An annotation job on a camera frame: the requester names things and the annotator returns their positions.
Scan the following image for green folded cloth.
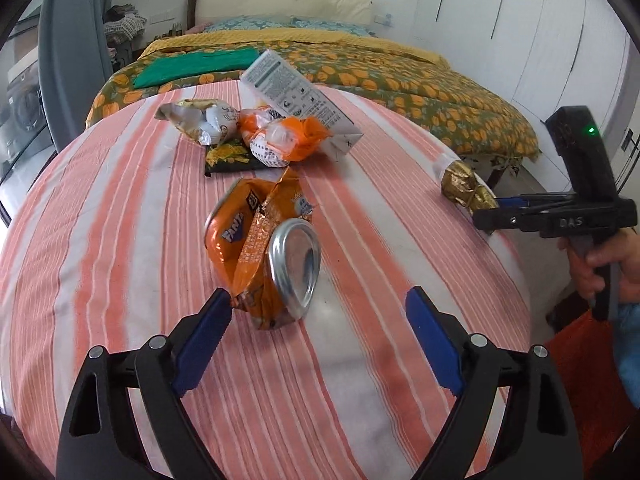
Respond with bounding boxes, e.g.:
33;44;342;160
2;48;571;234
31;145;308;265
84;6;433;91
134;49;260;87

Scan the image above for blue floral pillow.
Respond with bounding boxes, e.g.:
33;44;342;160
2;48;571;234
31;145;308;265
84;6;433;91
290;17;376;37
205;16;301;33

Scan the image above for bed with floral cover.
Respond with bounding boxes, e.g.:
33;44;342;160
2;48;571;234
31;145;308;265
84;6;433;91
187;0;506;188

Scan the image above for yellow blanket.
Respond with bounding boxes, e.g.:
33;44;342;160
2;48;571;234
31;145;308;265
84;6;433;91
137;29;451;66

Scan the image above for gold foil wrapper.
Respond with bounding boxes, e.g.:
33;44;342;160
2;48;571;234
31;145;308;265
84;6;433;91
435;155;500;211

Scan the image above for black yellow snack packet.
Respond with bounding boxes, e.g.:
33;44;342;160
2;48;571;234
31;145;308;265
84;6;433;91
204;141;253;178

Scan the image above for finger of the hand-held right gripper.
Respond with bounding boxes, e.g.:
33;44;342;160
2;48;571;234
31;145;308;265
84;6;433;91
495;195;548;211
472;209;548;233

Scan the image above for crushed orange soda can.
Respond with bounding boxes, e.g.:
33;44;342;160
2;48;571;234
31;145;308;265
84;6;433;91
205;167;322;331

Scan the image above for orange knit sweater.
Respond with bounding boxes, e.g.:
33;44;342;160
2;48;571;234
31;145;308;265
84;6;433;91
544;310;626;411

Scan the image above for round table, striped cloth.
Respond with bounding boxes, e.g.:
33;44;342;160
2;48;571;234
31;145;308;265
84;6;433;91
0;82;532;480

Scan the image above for white wardrobe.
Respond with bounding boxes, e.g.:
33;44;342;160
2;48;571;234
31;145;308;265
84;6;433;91
410;0;631;161

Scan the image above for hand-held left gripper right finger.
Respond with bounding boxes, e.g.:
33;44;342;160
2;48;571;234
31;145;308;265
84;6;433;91
405;286;583;480

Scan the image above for cream headboard cushion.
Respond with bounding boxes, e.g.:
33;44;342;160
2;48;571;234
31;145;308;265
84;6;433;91
196;0;376;26

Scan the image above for pile of clothes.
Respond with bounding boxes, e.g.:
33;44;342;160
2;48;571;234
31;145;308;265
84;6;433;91
104;4;147;46

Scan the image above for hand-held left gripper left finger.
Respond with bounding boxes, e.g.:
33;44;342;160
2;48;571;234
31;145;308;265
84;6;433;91
56;287;236;480

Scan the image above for blue grey curtain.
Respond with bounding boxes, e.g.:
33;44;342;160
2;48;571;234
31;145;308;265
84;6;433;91
39;0;118;151

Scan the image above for white room door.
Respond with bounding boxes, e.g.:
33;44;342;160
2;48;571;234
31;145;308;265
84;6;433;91
600;10;640;186

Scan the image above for blue jeans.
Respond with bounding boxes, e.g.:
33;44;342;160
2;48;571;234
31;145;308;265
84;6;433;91
612;305;640;396

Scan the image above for silver snack wrapper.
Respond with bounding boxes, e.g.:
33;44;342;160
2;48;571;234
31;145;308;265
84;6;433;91
156;99;241;147

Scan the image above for leaf print bed skirt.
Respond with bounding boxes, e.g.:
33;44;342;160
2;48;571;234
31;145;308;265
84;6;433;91
460;152;523;181

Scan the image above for orange plastic wrapper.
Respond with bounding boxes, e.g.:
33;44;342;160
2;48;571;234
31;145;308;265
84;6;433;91
236;106;332;168

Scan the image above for white green carton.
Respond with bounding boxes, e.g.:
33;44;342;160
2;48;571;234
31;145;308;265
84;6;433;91
240;49;364;157

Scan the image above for person's right hand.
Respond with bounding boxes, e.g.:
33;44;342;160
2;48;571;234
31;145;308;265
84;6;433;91
557;230;640;306

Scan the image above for grey washing machine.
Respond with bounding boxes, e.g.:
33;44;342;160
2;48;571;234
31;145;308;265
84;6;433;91
0;65;51;171

